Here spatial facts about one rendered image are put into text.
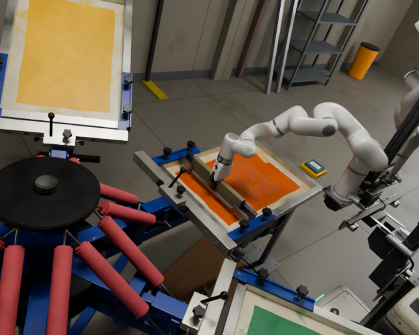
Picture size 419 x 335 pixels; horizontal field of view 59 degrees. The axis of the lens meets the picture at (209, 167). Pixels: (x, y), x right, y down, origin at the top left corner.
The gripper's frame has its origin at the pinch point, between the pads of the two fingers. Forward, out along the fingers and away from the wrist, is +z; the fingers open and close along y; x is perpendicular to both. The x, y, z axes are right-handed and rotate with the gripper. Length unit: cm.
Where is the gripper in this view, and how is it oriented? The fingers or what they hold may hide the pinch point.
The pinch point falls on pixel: (215, 183)
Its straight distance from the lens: 183.3
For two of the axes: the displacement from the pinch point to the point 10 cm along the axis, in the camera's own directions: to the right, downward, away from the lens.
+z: -2.6, 7.7, 5.9
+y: 7.1, -2.6, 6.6
